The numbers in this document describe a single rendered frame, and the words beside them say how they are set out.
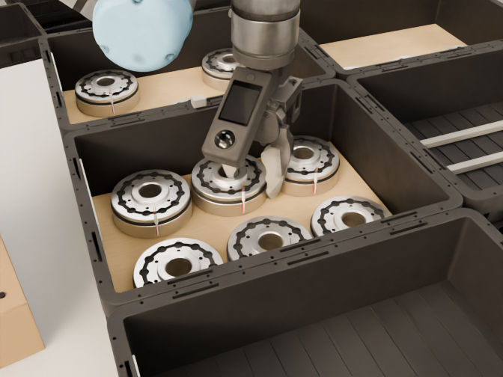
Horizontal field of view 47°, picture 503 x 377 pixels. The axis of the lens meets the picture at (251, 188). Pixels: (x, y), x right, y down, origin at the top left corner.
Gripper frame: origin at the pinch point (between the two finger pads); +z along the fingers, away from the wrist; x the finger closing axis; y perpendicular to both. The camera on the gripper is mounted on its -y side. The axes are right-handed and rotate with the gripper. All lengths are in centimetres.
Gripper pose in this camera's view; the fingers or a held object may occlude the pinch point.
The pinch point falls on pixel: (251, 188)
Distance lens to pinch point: 77.8
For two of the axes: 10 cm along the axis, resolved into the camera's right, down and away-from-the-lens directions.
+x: -9.2, -2.8, 2.9
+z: -0.3, 7.6, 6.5
